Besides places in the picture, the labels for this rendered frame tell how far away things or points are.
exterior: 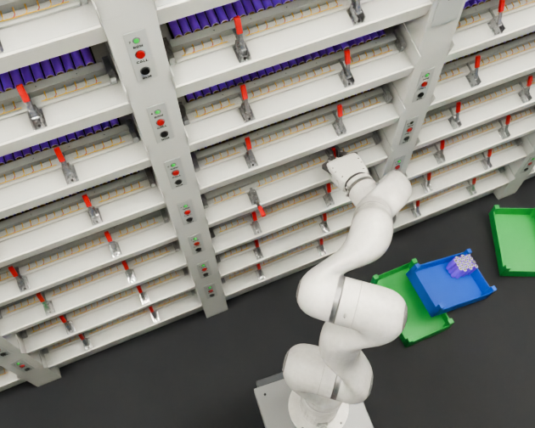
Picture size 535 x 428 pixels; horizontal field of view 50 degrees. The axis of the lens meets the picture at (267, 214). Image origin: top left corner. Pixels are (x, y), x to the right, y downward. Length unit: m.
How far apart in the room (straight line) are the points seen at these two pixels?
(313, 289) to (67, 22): 0.67
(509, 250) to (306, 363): 1.39
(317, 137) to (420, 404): 1.18
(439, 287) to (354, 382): 1.06
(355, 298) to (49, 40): 0.73
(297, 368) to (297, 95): 0.68
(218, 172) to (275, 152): 0.17
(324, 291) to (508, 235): 1.64
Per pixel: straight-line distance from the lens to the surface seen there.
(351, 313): 1.16
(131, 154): 1.37
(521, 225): 2.74
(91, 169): 1.37
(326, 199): 1.94
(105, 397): 2.38
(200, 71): 1.22
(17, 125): 1.23
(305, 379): 1.50
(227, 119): 1.39
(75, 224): 1.55
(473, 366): 2.43
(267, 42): 1.26
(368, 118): 1.66
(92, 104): 1.21
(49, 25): 1.08
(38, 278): 1.75
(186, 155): 1.39
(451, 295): 2.44
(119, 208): 1.53
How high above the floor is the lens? 2.25
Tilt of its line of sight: 61 degrees down
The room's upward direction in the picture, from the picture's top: 2 degrees counter-clockwise
